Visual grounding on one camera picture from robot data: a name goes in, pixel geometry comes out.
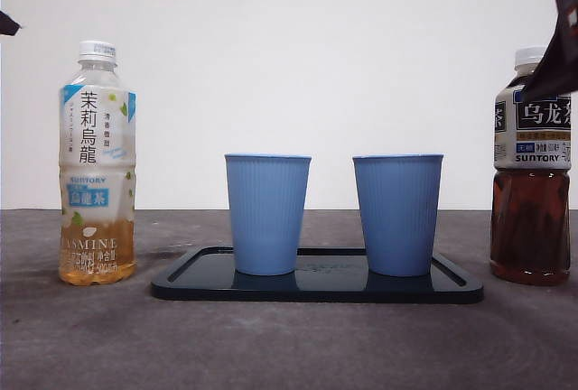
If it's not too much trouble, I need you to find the jasmine tea bottle white label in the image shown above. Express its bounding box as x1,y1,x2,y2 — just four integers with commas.
58,40,138,286

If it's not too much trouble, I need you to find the dark blue rectangular tray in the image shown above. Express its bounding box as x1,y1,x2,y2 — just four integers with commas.
150,246,485,305

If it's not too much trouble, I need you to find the dark oolong tea bottle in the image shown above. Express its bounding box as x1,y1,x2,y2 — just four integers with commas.
489,46,578,287

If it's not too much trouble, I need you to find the blue ribbed plastic cup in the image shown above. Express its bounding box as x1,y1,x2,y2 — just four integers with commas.
224,153,313,277
351,153,445,278

